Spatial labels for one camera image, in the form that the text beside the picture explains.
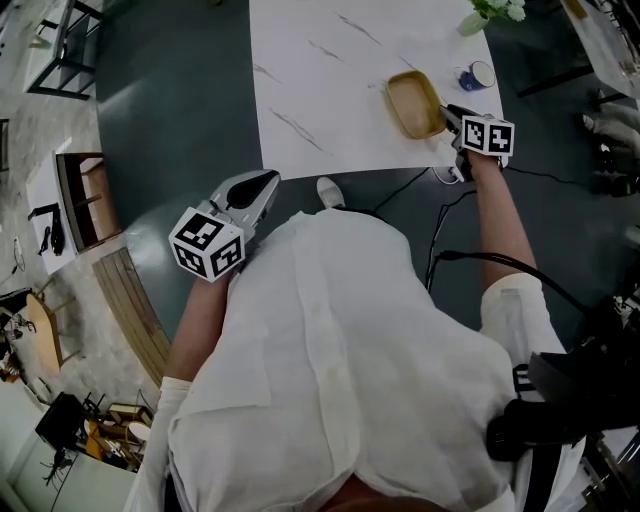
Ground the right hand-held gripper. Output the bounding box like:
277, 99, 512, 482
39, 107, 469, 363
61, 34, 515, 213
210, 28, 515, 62
439, 104, 517, 183

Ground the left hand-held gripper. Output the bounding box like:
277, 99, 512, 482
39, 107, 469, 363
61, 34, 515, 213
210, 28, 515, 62
167, 168, 282, 284

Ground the person's right forearm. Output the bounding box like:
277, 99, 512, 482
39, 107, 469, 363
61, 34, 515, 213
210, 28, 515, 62
464, 149, 539, 291

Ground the person's left forearm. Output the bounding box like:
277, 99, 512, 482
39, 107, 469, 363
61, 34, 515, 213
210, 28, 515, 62
162, 272, 236, 384

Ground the blue enamel mug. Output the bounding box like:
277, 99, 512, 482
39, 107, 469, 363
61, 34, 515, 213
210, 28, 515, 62
453, 60, 497, 93

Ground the white power strip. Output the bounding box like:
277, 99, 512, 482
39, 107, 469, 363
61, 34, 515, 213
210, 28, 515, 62
432, 165, 465, 185

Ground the person's right white shoe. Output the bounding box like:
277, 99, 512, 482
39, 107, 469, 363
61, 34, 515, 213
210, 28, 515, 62
316, 175, 348, 211

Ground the white vase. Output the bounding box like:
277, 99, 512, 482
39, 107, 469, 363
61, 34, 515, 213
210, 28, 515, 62
458, 10, 490, 38

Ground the white flower bunch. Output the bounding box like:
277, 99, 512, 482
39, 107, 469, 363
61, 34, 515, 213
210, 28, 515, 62
468, 0, 527, 22

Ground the white marble table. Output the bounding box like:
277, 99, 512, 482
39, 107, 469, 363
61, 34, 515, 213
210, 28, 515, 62
248, 0, 505, 182

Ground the grey marble table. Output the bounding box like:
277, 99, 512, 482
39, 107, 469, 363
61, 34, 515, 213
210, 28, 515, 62
559, 0, 640, 99

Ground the curved wooden platform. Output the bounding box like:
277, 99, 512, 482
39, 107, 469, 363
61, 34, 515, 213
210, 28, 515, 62
92, 246, 174, 389

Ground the black handheld device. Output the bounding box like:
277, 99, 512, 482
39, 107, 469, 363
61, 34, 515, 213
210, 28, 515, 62
27, 202, 66, 257

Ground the white side table wooden shelf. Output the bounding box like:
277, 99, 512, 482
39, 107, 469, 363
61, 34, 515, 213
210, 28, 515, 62
25, 151, 122, 276

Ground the round white stool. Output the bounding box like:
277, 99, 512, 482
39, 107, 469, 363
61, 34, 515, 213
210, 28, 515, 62
127, 421, 152, 454

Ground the black equipment bag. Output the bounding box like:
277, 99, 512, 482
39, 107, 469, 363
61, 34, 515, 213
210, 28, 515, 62
487, 294, 640, 464

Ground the black floor cable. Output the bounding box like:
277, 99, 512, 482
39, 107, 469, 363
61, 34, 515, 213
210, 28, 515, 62
372, 167, 431, 214
504, 167, 601, 189

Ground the thick black cable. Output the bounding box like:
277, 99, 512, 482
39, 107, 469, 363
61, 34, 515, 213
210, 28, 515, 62
432, 249, 591, 314

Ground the black frame table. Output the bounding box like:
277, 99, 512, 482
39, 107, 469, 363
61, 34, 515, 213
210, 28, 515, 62
25, 0, 105, 101

